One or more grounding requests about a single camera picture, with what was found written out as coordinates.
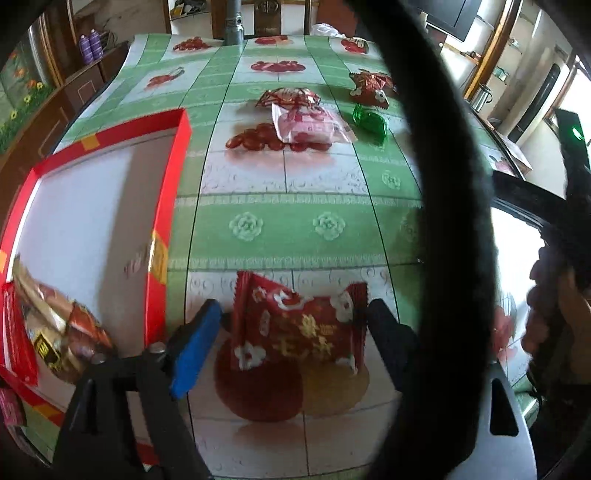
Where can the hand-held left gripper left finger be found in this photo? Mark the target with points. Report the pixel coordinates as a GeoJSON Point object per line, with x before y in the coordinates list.
{"type": "Point", "coordinates": [196, 350]}

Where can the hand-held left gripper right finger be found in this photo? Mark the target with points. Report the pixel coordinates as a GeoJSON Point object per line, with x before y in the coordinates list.
{"type": "Point", "coordinates": [385, 330]}

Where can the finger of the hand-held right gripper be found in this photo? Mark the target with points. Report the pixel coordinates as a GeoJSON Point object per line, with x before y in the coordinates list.
{"type": "Point", "coordinates": [526, 196]}

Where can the red white-flowered snack packet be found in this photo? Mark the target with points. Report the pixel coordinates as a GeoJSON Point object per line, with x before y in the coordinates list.
{"type": "Point", "coordinates": [295, 332]}

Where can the red cardboard box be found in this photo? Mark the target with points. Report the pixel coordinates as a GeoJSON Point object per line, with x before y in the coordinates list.
{"type": "Point", "coordinates": [92, 207]}

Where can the clear pink snack packet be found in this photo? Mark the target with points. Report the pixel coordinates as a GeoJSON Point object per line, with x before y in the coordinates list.
{"type": "Point", "coordinates": [309, 125]}

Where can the person's right hand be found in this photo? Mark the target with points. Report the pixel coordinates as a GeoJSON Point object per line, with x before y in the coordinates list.
{"type": "Point", "coordinates": [540, 304]}

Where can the wooden side table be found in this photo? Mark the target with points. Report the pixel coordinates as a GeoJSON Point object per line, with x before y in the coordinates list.
{"type": "Point", "coordinates": [512, 150]}

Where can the white standing air conditioner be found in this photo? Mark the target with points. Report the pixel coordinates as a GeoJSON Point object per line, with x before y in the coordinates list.
{"type": "Point", "coordinates": [549, 97]}

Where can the metal kettle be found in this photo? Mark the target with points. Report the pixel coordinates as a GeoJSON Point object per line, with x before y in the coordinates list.
{"type": "Point", "coordinates": [482, 98]}

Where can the dark red brown snack packet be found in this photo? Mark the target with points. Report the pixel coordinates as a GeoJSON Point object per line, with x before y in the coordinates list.
{"type": "Point", "coordinates": [85, 330]}

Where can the green fruit-print tablecloth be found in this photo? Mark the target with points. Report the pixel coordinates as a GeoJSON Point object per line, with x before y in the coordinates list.
{"type": "Point", "coordinates": [300, 221]}

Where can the black gold snack packet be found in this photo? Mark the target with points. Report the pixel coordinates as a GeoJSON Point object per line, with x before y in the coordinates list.
{"type": "Point", "coordinates": [48, 353]}

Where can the beige brown snack packet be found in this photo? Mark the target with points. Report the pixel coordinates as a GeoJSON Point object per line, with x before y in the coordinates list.
{"type": "Point", "coordinates": [41, 300]}

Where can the green snack packet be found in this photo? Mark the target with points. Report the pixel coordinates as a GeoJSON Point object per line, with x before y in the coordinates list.
{"type": "Point", "coordinates": [369, 122]}

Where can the pink wrapper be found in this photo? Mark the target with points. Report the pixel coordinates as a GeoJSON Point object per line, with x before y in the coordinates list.
{"type": "Point", "coordinates": [11, 406]}

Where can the black television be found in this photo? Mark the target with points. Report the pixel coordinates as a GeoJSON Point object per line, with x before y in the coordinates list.
{"type": "Point", "coordinates": [450, 14]}

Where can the brown white patterned snack packet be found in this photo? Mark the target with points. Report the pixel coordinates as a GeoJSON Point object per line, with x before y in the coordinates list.
{"type": "Point", "coordinates": [288, 97]}

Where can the white plastic bag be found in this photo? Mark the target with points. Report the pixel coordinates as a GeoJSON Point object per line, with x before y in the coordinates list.
{"type": "Point", "coordinates": [327, 30]}

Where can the wooden cabinet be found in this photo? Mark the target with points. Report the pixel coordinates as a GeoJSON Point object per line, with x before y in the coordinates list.
{"type": "Point", "coordinates": [69, 97]}

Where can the wooden chair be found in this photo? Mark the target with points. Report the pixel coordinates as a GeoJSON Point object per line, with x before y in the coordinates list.
{"type": "Point", "coordinates": [270, 16]}

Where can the purple bottle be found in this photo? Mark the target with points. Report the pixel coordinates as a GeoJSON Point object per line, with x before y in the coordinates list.
{"type": "Point", "coordinates": [84, 47]}
{"type": "Point", "coordinates": [95, 44]}

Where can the grey flashlight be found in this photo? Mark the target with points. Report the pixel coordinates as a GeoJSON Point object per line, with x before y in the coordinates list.
{"type": "Point", "coordinates": [234, 25]}

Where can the flower wall mural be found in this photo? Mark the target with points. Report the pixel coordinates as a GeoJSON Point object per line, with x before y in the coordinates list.
{"type": "Point", "coordinates": [21, 87]}

